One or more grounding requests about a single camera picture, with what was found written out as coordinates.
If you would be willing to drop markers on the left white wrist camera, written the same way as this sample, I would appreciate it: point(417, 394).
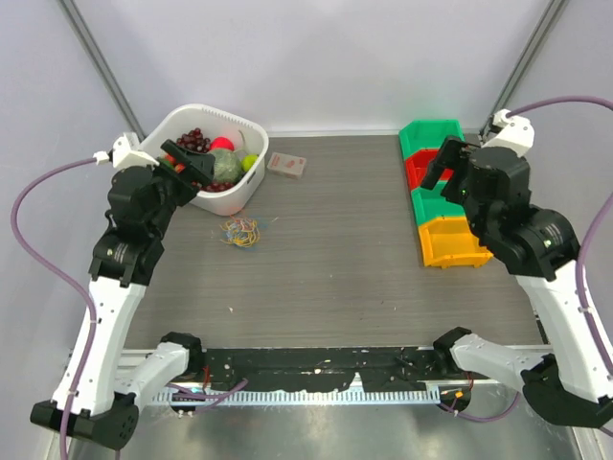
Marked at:
point(126, 153)

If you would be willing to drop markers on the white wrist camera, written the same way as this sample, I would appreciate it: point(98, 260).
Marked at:
point(126, 153)
point(506, 131)

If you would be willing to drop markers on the green storage bin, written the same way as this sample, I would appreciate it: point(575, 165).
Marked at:
point(427, 134)
point(430, 204)

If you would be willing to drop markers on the red pink fruit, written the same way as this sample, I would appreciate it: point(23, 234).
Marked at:
point(222, 143)

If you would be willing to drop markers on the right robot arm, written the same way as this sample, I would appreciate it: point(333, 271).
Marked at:
point(568, 386)

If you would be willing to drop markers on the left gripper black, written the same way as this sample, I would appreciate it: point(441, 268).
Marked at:
point(198, 170)

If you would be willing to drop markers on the green round melon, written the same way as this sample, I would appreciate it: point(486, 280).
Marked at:
point(227, 167)

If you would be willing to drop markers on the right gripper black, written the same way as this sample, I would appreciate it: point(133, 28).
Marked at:
point(452, 155)

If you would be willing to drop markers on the red strawberries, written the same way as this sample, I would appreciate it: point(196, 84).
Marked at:
point(171, 162)

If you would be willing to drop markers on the far green storage bin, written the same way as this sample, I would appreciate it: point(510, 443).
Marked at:
point(427, 134)

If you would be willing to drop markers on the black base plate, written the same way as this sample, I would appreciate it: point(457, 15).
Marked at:
point(322, 370)

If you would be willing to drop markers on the white slotted cable duct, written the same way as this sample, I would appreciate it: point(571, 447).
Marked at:
point(353, 396)

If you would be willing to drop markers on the near green storage bin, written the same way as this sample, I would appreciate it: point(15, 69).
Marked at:
point(430, 204)

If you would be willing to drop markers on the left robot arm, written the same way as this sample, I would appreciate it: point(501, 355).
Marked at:
point(92, 402)

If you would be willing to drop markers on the red playing card box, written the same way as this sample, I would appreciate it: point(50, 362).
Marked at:
point(287, 165)

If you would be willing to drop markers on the lime green fruit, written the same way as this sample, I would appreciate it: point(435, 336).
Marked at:
point(248, 161)

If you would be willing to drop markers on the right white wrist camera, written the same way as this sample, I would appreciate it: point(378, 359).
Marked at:
point(506, 131)

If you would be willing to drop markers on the dark red grape bunch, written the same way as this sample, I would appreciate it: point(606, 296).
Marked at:
point(194, 141)

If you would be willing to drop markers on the yellow storage bin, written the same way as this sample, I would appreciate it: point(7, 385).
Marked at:
point(447, 242)

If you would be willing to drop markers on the red storage bin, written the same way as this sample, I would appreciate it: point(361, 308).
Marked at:
point(416, 166)

